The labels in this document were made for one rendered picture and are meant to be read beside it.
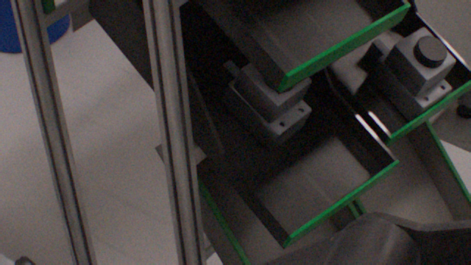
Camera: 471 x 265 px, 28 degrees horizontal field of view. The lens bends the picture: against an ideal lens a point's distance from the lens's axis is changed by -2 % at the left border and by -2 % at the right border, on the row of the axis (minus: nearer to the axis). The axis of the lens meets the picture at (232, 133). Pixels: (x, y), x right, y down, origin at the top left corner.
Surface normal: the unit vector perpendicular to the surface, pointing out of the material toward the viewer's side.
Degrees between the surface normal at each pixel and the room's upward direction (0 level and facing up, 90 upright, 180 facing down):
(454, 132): 0
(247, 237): 45
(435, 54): 25
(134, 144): 0
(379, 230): 5
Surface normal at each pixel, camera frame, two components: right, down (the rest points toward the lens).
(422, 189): 0.43, -0.21
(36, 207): -0.06, -0.77
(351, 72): 0.22, -0.50
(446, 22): 0.77, 0.37
